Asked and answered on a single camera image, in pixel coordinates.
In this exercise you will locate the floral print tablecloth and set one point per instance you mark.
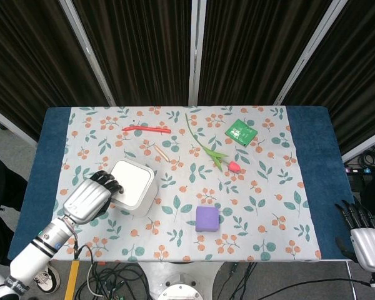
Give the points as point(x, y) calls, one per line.
point(187, 193)

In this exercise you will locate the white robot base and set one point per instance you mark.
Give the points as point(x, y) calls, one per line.
point(178, 281)

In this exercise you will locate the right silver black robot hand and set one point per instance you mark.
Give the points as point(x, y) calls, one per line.
point(364, 240)

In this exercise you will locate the white black sneaker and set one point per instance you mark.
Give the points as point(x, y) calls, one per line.
point(48, 279)

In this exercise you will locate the red straw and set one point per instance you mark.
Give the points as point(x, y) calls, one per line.
point(147, 128)

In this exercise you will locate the purple foam block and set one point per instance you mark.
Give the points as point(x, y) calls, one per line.
point(207, 218)

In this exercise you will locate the green foil packet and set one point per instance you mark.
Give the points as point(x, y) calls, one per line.
point(241, 132)

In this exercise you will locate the rose gold metal pen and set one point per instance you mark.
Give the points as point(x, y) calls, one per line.
point(162, 153)

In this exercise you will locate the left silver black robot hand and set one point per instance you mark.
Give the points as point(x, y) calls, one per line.
point(89, 197)

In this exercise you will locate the pink artificial tulip flower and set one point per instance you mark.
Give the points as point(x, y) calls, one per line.
point(212, 152)

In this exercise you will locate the blue table cover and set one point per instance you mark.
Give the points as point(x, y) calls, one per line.
point(40, 175)

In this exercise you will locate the white lidded bin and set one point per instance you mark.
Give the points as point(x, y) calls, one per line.
point(133, 187)

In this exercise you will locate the dark curtain partition screen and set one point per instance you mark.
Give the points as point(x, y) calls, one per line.
point(187, 51)

